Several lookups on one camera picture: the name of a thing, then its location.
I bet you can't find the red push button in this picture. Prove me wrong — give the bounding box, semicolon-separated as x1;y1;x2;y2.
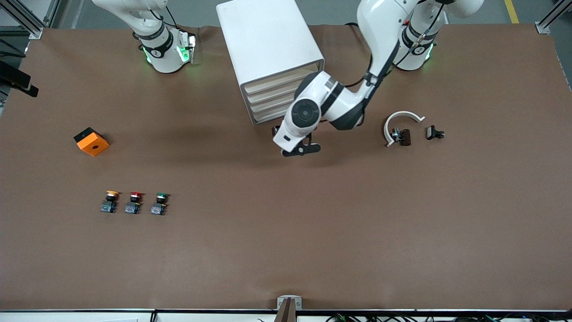
124;191;143;215

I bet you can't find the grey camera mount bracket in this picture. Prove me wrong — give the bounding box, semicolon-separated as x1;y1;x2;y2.
273;295;303;322

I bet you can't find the black cable bundle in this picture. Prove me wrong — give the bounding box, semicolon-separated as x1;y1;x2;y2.
324;312;572;322

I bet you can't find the aluminium frame post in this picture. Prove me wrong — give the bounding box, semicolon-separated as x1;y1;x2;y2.
535;0;572;35
0;0;61;40

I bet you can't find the white curved plastic clip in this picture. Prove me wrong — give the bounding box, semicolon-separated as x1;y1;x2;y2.
383;111;425;148

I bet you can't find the brown table cover sheet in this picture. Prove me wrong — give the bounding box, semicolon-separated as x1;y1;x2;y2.
0;23;572;311

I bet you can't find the white drawer cabinet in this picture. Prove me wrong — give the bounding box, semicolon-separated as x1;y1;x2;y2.
216;0;325;126

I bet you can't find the green push button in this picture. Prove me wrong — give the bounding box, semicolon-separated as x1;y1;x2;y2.
150;192;170;216

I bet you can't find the yellow push button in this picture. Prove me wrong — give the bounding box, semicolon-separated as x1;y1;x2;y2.
100;190;120;214

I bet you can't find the orange black button box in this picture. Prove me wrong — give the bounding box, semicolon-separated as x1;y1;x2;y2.
73;127;110;157

